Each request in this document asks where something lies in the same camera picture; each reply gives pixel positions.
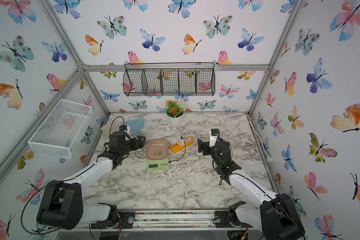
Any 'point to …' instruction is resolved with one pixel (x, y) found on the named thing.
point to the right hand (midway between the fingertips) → (207, 136)
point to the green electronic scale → (158, 165)
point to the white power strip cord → (230, 143)
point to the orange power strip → (189, 141)
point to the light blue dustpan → (135, 124)
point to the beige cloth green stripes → (113, 124)
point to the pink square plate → (157, 149)
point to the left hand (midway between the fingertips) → (141, 137)
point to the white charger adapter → (181, 141)
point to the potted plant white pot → (175, 111)
